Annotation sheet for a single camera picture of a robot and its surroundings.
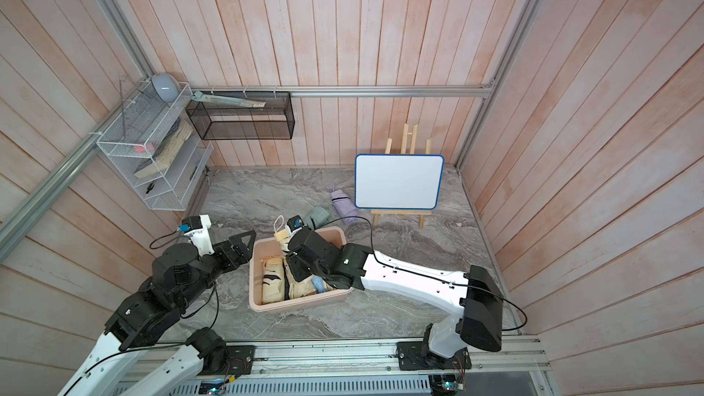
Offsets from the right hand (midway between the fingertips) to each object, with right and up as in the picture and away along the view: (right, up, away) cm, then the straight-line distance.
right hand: (292, 256), depth 73 cm
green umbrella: (+4, +8, +28) cm, 29 cm away
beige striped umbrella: (-3, +6, -2) cm, 7 cm away
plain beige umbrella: (-1, -11, +8) cm, 14 cm away
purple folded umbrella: (+14, +12, +31) cm, 36 cm away
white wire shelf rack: (-44, +33, +7) cm, 56 cm away
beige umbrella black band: (-8, -9, +8) cm, 14 cm away
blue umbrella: (+6, -11, +11) cm, 17 cm away
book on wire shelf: (-39, +29, +6) cm, 49 cm away
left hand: (-11, +5, -5) cm, 13 cm away
